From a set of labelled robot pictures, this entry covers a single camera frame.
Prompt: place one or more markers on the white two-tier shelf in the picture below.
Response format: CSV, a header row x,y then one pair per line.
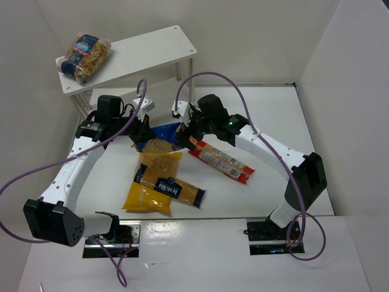
x,y
134,58

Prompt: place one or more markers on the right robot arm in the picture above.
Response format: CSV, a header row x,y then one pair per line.
x,y
305,174

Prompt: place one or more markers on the tricolour fusilli pasta bag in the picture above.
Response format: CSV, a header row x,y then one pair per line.
x,y
84,57

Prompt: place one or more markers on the red spaghetti pack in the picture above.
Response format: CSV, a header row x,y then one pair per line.
x,y
223,162

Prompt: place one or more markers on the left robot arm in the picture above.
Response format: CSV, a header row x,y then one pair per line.
x,y
52,216

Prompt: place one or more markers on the dark blue spaghetti pack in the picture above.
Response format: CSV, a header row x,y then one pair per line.
x,y
169,185

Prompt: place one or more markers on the yellow fusilli pasta bag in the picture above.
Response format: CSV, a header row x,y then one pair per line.
x,y
144,196

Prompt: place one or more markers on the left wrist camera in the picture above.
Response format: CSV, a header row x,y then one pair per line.
x,y
145,106

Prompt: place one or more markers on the blue orange pasta bag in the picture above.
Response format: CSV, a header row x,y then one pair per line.
x,y
164,142

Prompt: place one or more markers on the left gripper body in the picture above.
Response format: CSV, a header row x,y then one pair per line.
x,y
144,129

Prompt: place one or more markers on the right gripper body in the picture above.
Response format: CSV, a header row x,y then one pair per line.
x,y
185,135

